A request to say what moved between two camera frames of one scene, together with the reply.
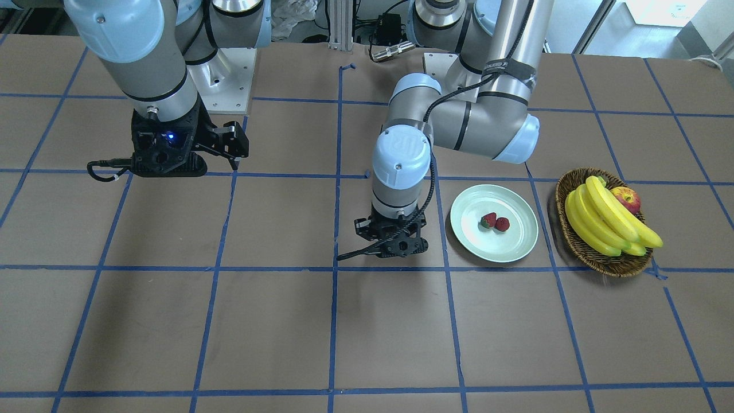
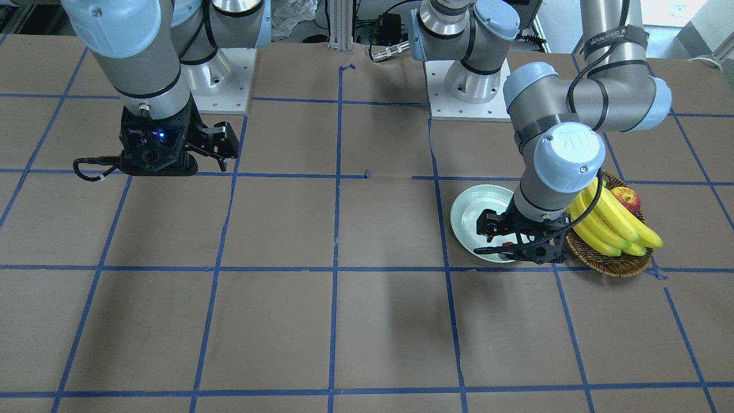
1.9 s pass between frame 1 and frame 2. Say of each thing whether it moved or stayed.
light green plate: stayed
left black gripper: moved
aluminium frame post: stayed
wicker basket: stayed
